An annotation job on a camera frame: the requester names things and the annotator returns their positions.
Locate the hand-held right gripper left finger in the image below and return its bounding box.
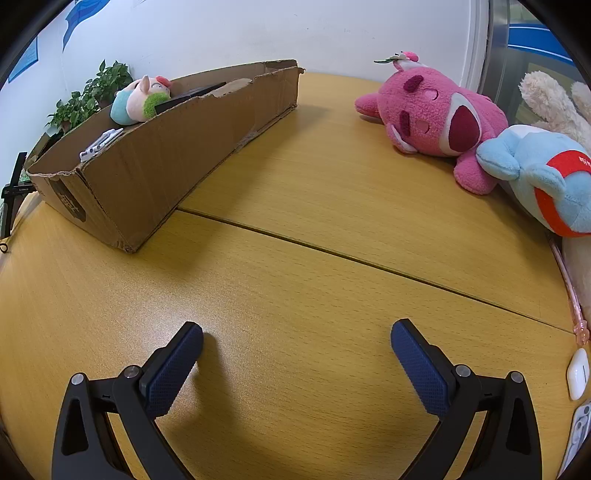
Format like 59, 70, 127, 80
52, 322, 205, 480

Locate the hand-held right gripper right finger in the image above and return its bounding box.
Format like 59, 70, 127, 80
390, 318, 543, 480

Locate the long cardboard box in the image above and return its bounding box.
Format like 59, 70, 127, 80
25, 59, 305, 254

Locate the white earbuds case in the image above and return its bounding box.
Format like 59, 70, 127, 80
567, 348, 589, 401

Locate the pink pen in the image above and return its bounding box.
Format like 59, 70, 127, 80
549, 237, 589, 346

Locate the white phone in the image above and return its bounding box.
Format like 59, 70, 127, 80
558, 401, 591, 478

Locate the beige plush toy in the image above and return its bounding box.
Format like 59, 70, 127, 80
561, 235, 591, 324

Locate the light blue plush toy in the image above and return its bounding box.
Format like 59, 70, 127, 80
475, 124, 591, 238

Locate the white plastic clip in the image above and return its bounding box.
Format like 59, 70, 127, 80
79, 128, 124, 162

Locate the pink bear plush toy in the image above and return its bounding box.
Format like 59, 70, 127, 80
355, 51, 509, 195

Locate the pink pig plush toy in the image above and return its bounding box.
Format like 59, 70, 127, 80
110, 75, 172, 125

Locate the black box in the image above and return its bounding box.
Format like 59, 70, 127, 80
154, 82, 227, 116

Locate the green potted plant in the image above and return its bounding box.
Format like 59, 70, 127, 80
46, 91, 100, 133
84, 60, 134, 108

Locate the cream plush toy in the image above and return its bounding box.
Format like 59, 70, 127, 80
519, 71, 591, 148

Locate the glass partition with blue stripe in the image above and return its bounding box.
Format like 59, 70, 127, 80
480, 0, 583, 121

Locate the blue wall poster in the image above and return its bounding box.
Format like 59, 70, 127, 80
8, 37, 38, 84
62, 0, 123, 51

